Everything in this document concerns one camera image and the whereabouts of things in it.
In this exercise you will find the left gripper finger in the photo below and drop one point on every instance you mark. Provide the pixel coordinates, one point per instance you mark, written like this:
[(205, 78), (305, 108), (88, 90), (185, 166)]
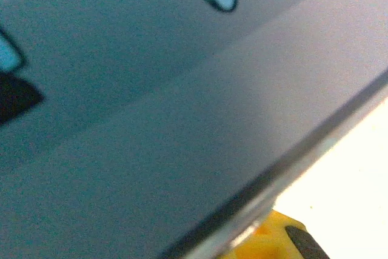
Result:
[(272, 240)]

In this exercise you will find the pink tin box wedding print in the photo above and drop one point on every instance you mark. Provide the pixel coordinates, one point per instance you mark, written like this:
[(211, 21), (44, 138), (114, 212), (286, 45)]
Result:
[(151, 119)]

